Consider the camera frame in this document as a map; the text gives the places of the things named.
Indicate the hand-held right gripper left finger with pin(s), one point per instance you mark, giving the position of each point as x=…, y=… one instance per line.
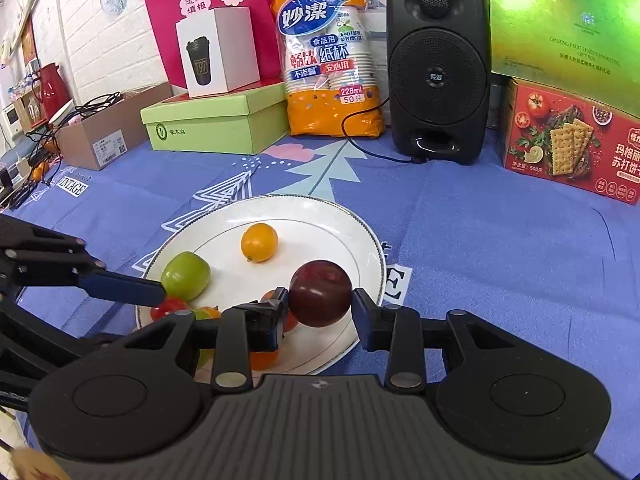
x=272, y=322

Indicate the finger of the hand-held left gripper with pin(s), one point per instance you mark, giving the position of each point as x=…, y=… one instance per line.
x=30, y=330
x=125, y=287

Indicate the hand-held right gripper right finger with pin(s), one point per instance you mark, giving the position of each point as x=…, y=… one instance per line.
x=362, y=320

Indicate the orange mandarin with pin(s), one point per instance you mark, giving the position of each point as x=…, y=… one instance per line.
x=259, y=242
x=263, y=360
x=291, y=321
x=212, y=312
x=40, y=171

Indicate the red green tomato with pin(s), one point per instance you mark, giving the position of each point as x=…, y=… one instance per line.
x=167, y=308

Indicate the dark red plum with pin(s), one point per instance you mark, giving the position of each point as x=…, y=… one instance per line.
x=320, y=292

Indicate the green round fruit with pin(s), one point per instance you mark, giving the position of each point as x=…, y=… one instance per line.
x=185, y=276

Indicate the white plate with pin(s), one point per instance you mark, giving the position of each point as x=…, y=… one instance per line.
x=310, y=230

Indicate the blue printed tablecloth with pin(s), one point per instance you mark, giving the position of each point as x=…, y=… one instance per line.
x=475, y=240

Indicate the brown cardboard box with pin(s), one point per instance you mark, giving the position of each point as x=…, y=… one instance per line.
x=100, y=140

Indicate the green shoe box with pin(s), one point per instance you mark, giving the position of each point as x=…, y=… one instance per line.
x=215, y=125

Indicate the red thermos jug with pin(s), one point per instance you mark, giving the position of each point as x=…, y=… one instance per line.
x=50, y=90

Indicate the black speaker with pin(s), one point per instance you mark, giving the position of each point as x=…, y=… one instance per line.
x=437, y=75

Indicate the white cup box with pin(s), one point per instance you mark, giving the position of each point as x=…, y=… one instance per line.
x=225, y=50

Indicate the red cracker box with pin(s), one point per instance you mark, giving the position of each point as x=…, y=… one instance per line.
x=575, y=150

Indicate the orange paper cup pack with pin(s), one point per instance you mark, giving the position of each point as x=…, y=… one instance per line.
x=325, y=25

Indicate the green gift box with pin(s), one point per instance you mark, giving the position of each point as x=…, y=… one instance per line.
x=560, y=20

